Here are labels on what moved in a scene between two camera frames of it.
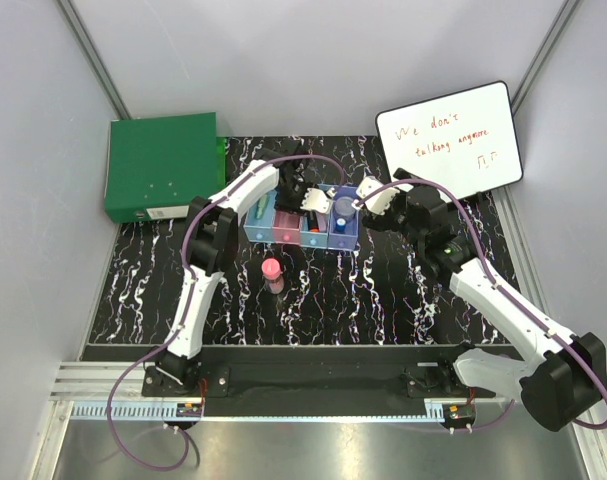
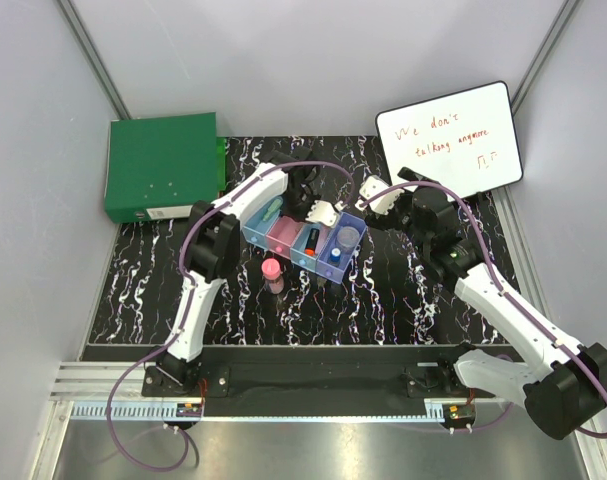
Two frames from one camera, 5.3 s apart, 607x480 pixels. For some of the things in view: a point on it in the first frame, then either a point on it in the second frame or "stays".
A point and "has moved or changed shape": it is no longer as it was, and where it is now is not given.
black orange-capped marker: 313,222 has moved or changed shape
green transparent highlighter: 261,204 has moved or changed shape
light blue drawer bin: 259,221 stays
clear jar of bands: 343,206 → 347,237
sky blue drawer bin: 314,239 has moved or changed shape
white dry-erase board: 467,139 stays
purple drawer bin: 343,221 has moved or changed shape
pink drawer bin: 286,227 has moved or changed shape
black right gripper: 384,222 stays
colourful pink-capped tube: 272,274 stays
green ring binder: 158,165 stays
